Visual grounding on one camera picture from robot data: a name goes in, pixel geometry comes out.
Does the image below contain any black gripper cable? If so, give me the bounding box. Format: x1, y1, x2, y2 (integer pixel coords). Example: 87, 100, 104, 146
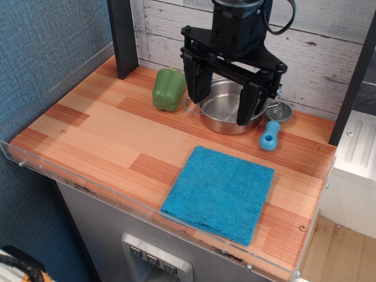
261, 0, 297, 35

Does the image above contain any blue folded cloth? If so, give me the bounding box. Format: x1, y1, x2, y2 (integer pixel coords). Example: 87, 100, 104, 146
161, 146, 274, 246

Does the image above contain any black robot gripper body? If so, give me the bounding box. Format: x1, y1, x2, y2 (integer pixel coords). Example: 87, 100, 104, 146
181, 1, 287, 99

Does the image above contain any grey and blue toy spoon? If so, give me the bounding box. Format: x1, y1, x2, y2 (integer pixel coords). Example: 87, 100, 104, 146
259, 102, 293, 152

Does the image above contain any black vertical post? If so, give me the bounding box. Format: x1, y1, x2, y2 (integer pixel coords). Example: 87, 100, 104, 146
107, 0, 139, 79
328, 11, 375, 146

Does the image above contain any black vertical post left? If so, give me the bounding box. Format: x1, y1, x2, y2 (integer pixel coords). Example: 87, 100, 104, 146
107, 0, 139, 79

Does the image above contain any white toy sink unit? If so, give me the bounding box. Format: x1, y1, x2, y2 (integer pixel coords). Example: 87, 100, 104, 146
319, 110, 375, 238

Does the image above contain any small stainless steel pot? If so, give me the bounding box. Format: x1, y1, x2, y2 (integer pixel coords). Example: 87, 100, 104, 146
196, 78, 281, 135

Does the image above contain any clear acrylic table guard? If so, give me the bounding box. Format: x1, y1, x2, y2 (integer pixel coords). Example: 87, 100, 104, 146
8, 47, 335, 281

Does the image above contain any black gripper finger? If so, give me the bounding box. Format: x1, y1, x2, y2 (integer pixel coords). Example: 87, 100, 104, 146
183, 49, 213, 103
237, 82, 268, 126

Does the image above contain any black and orange bag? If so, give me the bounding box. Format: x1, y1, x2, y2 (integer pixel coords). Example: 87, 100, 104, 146
1, 246, 53, 281

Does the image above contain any silver toy fridge front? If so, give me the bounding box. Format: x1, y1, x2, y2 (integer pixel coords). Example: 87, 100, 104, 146
58, 183, 266, 281

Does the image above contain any green toy bell pepper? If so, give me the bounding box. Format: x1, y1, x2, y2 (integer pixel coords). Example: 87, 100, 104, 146
152, 68, 186, 112

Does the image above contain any black vertical post right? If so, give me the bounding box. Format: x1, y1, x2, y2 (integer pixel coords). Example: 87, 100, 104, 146
328, 11, 375, 146

